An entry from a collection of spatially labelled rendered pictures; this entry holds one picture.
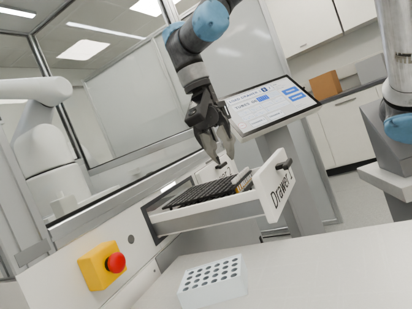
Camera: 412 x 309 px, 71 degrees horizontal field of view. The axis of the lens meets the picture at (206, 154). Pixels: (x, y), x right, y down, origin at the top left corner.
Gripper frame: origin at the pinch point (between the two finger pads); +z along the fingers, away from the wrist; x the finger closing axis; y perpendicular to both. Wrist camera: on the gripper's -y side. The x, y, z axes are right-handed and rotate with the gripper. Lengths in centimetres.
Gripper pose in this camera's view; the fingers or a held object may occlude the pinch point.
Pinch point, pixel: (222, 157)
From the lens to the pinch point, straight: 74.3
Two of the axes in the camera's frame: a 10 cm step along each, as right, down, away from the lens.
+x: -8.3, 3.1, 4.7
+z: 3.8, 9.2, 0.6
